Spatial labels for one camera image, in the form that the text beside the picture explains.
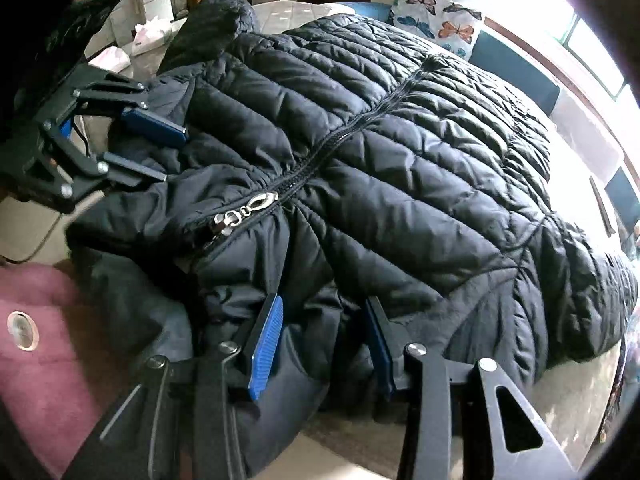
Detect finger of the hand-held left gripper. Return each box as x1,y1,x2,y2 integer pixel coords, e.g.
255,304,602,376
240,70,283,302
60,62,190,147
40,118,168,207

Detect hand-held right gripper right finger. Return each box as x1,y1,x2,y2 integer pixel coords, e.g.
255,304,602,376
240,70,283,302
364,296,589,480

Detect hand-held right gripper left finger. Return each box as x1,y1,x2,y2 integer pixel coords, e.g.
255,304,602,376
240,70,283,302
60,293,285,480

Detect black puffer jacket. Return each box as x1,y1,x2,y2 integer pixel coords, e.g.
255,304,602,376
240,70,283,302
65,0,640,478

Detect white plastic bag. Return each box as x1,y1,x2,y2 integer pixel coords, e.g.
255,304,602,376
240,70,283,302
131,16,173,56

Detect pink cloth with eyelet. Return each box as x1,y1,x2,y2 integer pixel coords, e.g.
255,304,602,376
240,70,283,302
0,265,146,478

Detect white back cushion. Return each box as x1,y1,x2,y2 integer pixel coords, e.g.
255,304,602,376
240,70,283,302
550,87,626,186

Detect butterfly print pillow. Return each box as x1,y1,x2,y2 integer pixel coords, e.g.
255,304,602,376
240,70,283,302
392,0,486,61

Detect blue sofa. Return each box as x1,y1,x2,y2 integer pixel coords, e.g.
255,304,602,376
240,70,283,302
345,0,640,241

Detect green framed window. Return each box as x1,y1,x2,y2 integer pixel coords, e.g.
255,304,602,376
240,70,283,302
475,0,636,111

